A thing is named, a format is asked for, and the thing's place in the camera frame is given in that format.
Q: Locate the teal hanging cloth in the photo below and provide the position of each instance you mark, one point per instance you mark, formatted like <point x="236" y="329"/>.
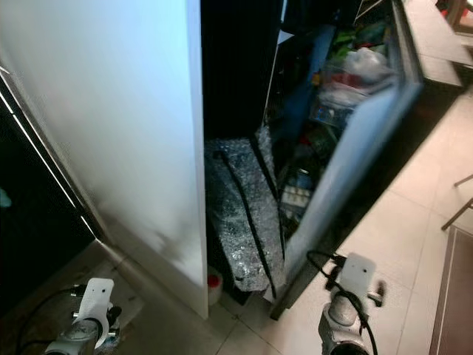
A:
<point x="4" y="198"/>

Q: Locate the black metal chair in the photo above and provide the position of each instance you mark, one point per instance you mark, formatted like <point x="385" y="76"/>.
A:
<point x="460" y="207"/>

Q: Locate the white jug with red cap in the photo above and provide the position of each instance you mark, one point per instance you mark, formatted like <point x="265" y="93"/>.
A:
<point x="214" y="287"/>

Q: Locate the black glass fridge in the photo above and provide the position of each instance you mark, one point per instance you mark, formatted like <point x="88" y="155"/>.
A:
<point x="355" y="163"/>

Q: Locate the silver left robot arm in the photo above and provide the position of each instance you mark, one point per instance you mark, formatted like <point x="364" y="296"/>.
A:
<point x="77" y="346"/>

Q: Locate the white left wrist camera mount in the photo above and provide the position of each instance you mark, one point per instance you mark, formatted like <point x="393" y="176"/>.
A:
<point x="96" y="303"/>

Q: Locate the brown wooden furniture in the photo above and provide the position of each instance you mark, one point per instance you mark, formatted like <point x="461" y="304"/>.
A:
<point x="454" y="296"/>

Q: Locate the white plastic bag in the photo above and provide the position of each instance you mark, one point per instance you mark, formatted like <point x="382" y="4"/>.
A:
<point x="362" y="66"/>

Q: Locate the white egg carton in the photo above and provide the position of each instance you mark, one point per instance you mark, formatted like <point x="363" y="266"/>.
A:
<point x="295" y="194"/>

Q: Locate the bubble wrap roll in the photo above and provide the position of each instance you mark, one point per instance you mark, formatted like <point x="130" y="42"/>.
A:
<point x="240" y="214"/>

